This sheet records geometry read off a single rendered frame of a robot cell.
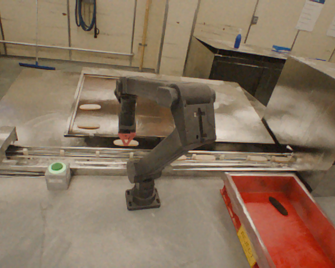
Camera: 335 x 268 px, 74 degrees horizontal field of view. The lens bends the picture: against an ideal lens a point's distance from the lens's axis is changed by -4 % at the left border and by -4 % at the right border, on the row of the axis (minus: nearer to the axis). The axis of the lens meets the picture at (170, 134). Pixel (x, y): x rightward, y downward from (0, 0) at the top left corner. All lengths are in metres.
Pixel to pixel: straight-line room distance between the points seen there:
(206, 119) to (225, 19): 4.43
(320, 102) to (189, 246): 0.80
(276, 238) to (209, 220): 0.24
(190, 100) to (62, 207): 0.59
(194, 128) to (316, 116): 0.79
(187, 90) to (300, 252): 0.70
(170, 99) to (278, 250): 0.66
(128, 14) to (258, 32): 2.54
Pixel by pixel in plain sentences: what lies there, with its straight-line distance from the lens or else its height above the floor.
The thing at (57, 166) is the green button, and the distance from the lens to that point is 0.89.
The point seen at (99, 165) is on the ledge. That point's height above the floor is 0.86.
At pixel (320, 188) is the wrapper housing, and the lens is 1.20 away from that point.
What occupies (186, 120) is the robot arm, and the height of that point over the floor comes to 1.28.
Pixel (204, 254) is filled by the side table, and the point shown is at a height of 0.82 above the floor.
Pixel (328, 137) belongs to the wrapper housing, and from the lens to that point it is 1.13.
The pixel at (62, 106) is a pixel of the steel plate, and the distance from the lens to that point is 1.44.
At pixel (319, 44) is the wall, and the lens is 6.11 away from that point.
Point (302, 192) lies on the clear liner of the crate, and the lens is 1.05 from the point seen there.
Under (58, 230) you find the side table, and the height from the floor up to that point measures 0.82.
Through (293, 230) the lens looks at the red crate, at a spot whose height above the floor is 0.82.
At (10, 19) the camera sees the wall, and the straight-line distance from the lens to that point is 4.91.
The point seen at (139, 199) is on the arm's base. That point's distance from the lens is 0.82.
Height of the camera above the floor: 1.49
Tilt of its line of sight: 33 degrees down
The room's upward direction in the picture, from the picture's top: 11 degrees clockwise
